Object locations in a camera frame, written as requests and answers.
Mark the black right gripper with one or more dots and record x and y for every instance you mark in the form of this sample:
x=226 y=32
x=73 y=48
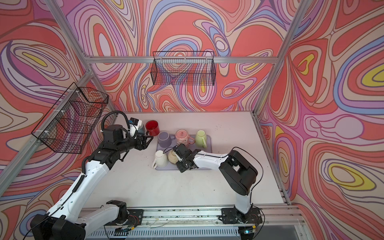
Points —
x=181 y=169

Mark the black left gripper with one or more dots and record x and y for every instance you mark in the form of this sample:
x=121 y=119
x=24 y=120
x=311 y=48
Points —
x=143 y=144

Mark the beige speckled mug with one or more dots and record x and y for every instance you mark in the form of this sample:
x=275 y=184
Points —
x=172 y=157

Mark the red mug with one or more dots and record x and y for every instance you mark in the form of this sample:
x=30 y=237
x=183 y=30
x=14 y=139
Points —
x=152 y=128

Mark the light green mug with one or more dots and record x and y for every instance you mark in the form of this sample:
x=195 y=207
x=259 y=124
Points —
x=201 y=139

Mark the blue flowered mug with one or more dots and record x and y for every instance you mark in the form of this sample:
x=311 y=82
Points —
x=140 y=131

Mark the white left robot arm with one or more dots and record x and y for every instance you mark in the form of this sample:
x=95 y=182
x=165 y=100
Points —
x=62 y=221

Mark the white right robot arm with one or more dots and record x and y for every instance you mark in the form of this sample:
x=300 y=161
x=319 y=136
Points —
x=239 y=173

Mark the pink patterned mug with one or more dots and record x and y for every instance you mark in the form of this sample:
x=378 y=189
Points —
x=183 y=137

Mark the white mug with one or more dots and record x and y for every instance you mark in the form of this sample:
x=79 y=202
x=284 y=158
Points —
x=160 y=161

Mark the purple mug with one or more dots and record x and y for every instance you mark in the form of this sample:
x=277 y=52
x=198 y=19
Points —
x=165 y=139

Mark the lavender plastic tray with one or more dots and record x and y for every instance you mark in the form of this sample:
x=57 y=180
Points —
x=171 y=166

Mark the black wire basket left wall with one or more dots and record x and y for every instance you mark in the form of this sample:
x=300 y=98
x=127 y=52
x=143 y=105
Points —
x=68 y=125

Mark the black wire basket wall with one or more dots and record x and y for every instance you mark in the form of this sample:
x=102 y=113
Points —
x=183 y=68
x=68 y=125

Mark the black wire basket back wall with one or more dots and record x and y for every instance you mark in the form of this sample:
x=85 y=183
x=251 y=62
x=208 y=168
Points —
x=183 y=68

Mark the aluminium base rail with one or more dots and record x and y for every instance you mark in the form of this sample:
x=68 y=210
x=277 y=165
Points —
x=211 y=216

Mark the aluminium corner frame post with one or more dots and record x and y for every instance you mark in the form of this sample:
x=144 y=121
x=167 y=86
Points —
x=294 y=26

